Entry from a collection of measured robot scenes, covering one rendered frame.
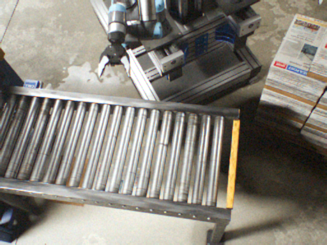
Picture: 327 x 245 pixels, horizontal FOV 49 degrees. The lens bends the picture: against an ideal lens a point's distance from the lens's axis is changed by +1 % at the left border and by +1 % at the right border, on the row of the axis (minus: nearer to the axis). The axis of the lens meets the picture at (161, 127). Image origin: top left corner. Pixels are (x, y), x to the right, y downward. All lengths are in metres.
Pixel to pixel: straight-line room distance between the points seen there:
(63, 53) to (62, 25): 0.30
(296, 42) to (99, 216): 1.62
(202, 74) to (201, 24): 0.52
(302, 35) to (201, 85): 0.80
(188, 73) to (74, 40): 1.11
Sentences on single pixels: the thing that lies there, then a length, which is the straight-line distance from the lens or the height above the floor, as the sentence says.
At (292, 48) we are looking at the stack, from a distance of 2.03.
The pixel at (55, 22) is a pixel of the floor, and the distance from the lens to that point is 3.43.
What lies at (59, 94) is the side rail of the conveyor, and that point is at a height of 0.80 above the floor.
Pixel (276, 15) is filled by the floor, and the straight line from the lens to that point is 3.28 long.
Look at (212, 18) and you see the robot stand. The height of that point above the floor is 0.73.
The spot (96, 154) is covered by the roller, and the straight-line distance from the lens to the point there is 1.78.
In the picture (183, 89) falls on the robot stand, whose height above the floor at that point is 0.21.
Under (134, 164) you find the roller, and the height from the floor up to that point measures 0.80.
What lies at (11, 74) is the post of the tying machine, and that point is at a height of 0.64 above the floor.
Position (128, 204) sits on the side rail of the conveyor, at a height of 0.80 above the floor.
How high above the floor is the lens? 2.40
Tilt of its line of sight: 65 degrees down
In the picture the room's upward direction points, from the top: 12 degrees counter-clockwise
